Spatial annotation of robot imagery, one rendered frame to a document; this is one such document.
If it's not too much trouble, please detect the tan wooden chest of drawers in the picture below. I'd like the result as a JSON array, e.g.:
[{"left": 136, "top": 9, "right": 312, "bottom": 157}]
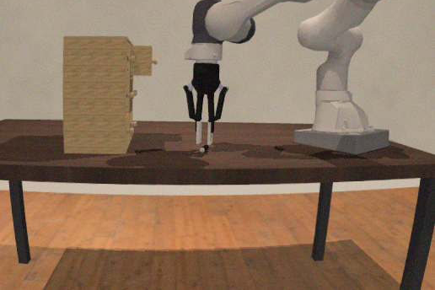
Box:
[{"left": 63, "top": 36, "right": 133, "bottom": 154}]

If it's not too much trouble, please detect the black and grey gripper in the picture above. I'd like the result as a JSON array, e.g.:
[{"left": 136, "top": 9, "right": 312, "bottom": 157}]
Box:
[{"left": 184, "top": 62, "right": 228, "bottom": 145}]

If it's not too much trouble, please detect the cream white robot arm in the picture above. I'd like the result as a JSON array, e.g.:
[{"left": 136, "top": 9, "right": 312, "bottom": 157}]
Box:
[{"left": 185, "top": 0, "right": 380, "bottom": 133}]

